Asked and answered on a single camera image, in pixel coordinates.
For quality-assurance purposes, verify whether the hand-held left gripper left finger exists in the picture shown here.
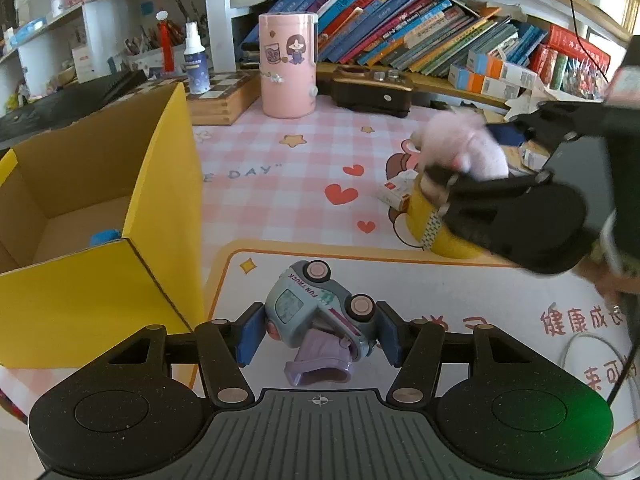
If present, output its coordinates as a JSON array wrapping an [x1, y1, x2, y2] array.
[[107, 301, 267, 409]]

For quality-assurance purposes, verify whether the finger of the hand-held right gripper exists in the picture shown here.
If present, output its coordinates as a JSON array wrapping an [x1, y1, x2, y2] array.
[[421, 162, 553, 223], [487, 100, 611, 161]]

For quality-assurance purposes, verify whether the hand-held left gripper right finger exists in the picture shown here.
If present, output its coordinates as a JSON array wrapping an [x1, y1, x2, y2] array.
[[375, 300, 536, 408]]

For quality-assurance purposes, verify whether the pink plush toy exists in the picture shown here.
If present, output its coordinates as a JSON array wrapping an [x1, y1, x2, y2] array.
[[410, 110, 510, 202]]

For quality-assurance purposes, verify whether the yellow tape roll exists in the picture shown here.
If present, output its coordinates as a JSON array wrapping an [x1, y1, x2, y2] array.
[[406, 170, 493, 261]]

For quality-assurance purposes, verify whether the grey toy truck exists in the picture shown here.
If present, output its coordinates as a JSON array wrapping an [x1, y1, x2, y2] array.
[[264, 260, 379, 388]]

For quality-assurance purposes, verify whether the small blue toy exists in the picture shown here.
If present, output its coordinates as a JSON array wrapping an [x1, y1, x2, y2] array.
[[89, 229, 124, 247]]

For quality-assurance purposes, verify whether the yellow cardboard box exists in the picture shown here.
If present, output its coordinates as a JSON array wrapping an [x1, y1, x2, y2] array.
[[0, 81, 207, 372]]

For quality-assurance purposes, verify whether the pink checked desktop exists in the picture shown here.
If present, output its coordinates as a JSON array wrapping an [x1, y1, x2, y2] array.
[[0, 92, 566, 421]]

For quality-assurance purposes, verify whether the person's right hand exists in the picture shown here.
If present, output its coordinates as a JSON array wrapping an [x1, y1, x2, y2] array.
[[595, 260, 633, 309]]

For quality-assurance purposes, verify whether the stack of papers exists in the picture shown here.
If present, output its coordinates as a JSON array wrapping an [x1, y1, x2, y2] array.
[[480, 80, 557, 172]]

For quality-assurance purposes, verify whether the red printed box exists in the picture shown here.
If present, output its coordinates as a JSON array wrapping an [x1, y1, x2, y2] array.
[[530, 24, 612, 92]]

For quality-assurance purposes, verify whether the small white red box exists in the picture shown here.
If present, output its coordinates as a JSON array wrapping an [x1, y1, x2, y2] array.
[[377, 170, 422, 212]]

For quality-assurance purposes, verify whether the orange white carton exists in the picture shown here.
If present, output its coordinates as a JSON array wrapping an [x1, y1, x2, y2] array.
[[447, 64, 524, 101], [467, 50, 542, 87]]

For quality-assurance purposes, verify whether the white printed desk mat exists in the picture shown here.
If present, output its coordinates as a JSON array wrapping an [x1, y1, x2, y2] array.
[[205, 240, 640, 480]]

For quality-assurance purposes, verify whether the dark brown radio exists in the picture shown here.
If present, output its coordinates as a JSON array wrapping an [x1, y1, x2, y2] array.
[[331, 65, 415, 118]]

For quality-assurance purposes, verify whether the row of colourful books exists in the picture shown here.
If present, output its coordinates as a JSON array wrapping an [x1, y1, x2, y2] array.
[[240, 0, 549, 82]]

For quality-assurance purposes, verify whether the pink cylinder container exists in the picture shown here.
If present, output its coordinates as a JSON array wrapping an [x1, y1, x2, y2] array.
[[257, 11, 319, 119]]

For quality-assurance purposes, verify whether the wooden chessboard box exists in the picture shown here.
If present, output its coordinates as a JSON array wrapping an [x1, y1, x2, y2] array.
[[150, 71, 261, 127]]

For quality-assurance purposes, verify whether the white spray bottle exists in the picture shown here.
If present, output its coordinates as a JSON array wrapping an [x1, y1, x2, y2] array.
[[182, 19, 212, 96]]

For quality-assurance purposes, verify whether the black electronic keyboard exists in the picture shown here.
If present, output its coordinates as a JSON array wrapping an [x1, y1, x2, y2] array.
[[0, 70, 149, 144]]

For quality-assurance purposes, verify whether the red tube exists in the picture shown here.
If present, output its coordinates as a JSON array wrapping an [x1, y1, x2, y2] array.
[[156, 10, 176, 79]]

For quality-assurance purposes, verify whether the pen holder with brushes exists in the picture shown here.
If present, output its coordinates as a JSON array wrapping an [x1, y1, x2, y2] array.
[[122, 25, 167, 74]]

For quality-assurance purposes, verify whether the white wooden bookshelf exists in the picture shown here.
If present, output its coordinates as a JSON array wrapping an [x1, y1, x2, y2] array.
[[202, 0, 637, 112]]

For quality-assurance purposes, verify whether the white box red label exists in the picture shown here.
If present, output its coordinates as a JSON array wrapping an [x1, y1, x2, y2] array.
[[72, 45, 96, 84]]

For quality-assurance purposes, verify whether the white cubby shelf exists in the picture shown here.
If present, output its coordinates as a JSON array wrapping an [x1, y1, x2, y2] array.
[[0, 0, 212, 92]]

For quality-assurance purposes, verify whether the light blue tissue pack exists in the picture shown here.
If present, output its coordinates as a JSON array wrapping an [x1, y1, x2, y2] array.
[[10, 17, 49, 46]]

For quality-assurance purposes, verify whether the black cable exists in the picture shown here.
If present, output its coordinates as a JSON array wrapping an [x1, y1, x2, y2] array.
[[542, 0, 612, 84]]

